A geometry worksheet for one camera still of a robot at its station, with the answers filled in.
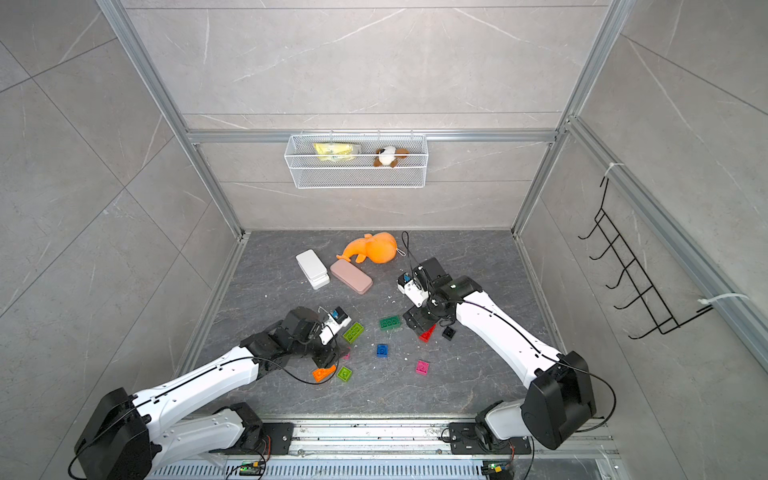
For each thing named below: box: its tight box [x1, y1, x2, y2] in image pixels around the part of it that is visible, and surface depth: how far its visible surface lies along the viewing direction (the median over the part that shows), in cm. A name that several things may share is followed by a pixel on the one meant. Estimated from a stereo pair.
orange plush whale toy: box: [336, 232, 397, 264], surface depth 109 cm
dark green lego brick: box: [379, 315, 401, 330], surface depth 95 cm
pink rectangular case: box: [330, 259, 373, 295], surface depth 106 cm
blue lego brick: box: [377, 344, 389, 358], surface depth 90 cm
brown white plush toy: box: [373, 146, 410, 168], surface depth 88 cm
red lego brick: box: [418, 324, 437, 343], surface depth 92 cm
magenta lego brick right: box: [416, 360, 429, 376], surface depth 85 cm
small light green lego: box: [337, 366, 353, 382], surface depth 85 cm
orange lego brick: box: [312, 365, 337, 383], surface depth 85 cm
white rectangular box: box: [296, 249, 330, 290], surface depth 105 cm
